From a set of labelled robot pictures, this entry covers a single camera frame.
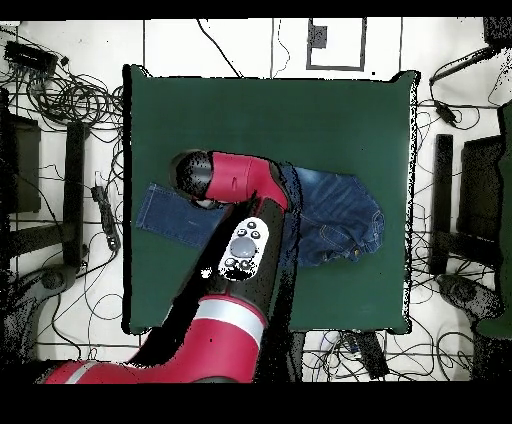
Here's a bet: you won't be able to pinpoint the black floor bar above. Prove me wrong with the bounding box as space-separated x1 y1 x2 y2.
353 330 390 380

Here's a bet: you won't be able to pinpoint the black network switch box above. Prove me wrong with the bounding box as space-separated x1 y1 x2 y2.
3 40 59 74

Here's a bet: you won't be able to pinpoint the grey stand foot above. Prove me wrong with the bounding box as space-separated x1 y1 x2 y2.
436 273 503 325
1 264 79 361

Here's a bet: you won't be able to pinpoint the black power adapter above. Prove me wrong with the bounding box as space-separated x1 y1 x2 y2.
433 99 459 126

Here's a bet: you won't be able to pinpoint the black rod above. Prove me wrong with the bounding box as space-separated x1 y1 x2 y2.
428 44 503 87

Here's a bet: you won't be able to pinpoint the dark green table cloth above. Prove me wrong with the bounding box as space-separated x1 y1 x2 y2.
122 63 421 335

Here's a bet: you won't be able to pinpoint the black cable tangle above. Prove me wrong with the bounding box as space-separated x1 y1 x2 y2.
0 59 125 133

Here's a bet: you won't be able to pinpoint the black power strip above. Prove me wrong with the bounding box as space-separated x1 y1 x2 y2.
90 184 122 252

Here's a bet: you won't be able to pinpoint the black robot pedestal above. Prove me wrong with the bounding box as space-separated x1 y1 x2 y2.
285 330 308 383

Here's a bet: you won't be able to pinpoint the long black cable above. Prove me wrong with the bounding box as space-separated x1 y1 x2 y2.
196 18 244 78

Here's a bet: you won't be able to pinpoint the black metal frame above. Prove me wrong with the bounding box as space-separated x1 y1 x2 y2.
429 133 504 276
0 89 88 273

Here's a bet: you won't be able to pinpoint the blue denim jeans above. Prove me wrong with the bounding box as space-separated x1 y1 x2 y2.
134 163 386 269

